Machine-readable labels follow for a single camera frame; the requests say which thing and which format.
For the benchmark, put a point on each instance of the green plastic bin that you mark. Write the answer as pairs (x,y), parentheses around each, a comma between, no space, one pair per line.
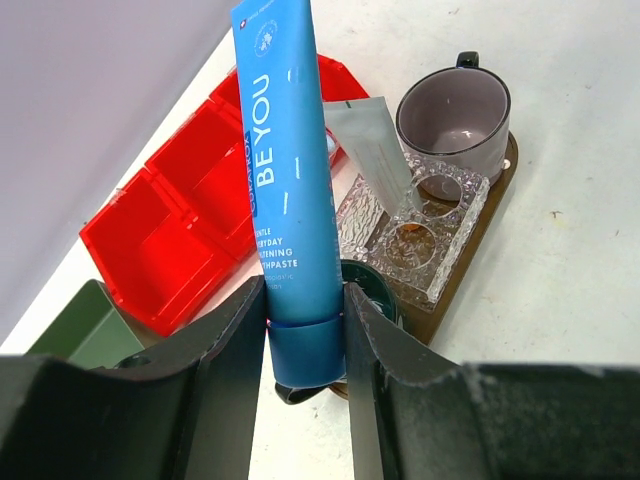
(90,331)

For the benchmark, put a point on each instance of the white toothpaste tube orange cap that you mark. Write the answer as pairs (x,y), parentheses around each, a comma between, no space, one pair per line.
(366,132)

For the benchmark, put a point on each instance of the red compartment tray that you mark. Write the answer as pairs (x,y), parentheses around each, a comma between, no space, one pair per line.
(181,226)

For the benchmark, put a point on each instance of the clear acrylic toothbrush holder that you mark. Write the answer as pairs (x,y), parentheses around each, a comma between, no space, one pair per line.
(416,248)

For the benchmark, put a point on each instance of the blue white toothpaste tube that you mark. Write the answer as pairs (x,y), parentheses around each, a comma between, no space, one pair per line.
(290,189)

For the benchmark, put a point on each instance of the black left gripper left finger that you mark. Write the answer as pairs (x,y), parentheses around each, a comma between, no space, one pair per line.
(184,408)

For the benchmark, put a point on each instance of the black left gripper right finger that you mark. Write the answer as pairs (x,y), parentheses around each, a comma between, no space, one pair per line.
(417,415)

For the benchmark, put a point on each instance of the lilac mug black handle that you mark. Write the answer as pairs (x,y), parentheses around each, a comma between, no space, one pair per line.
(458,115)

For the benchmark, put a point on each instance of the dark green mug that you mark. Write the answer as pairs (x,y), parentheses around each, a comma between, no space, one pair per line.
(381,295)

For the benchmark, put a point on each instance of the oval wooden tray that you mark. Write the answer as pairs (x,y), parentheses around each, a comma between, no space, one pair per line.
(423,325)

